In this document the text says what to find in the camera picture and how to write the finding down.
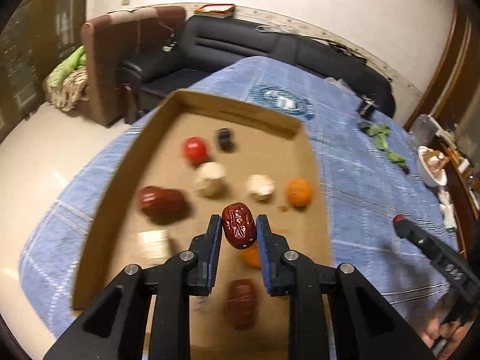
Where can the red jujube date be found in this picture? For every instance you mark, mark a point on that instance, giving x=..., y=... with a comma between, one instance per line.
x=239, y=226
x=397, y=219

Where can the white glove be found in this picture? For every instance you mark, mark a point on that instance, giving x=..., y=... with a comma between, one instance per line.
x=448, y=210

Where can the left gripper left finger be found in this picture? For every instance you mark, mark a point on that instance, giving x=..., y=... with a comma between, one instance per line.
x=206, y=248

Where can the red tomato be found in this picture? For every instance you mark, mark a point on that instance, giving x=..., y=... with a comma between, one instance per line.
x=195, y=150

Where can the brown armchair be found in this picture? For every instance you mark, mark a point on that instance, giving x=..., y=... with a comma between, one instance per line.
x=110, y=39

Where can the white bowl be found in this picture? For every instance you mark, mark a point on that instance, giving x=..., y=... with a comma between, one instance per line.
x=432, y=181

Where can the clear plastic cup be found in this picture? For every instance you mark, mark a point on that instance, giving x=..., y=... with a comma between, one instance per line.
x=422, y=131

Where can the wooden side shelf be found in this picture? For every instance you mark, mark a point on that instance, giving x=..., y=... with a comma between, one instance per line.
x=466, y=212

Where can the orange tangerine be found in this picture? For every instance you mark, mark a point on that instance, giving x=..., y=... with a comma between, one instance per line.
x=299, y=192
x=250, y=257

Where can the dark plum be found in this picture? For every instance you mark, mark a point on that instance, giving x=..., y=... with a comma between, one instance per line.
x=224, y=138

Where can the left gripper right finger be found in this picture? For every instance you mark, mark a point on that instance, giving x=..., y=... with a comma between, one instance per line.
x=271, y=247

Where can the green leafy vegetable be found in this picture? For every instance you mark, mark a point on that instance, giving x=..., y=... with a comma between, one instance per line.
x=380, y=134

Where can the black small pouch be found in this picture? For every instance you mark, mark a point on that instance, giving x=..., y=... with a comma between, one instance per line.
x=364, y=126

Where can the clear plastic bag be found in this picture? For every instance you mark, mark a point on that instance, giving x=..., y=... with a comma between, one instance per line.
x=282, y=29

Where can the dark red date in box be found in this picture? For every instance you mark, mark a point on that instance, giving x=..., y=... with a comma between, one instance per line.
x=240, y=304

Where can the black leather sofa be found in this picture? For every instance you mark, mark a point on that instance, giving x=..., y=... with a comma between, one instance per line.
x=207, y=45

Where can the small black device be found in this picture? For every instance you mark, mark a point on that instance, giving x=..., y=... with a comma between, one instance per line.
x=367, y=108

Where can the white yam in box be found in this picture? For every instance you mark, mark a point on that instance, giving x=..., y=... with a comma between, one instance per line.
x=154, y=246

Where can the blue plaid tablecloth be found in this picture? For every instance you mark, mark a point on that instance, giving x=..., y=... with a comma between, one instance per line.
x=363, y=189

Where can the brown wooden cabinet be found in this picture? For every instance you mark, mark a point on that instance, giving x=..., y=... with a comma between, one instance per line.
x=37, y=37

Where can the green patterned cloth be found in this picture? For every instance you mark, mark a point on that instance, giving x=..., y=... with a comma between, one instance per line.
x=67, y=84

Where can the cardboard box tray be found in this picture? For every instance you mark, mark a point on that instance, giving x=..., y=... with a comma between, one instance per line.
x=265, y=142

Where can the person right hand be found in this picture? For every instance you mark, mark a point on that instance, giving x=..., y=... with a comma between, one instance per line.
x=452, y=332

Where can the red gift box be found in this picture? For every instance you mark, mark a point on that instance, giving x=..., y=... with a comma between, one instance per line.
x=221, y=11

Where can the white yam piece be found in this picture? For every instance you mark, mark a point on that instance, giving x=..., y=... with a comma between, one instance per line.
x=209, y=179
x=260, y=187

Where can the brown paper in bowl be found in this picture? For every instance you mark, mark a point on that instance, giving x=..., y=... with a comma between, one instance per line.
x=435, y=160

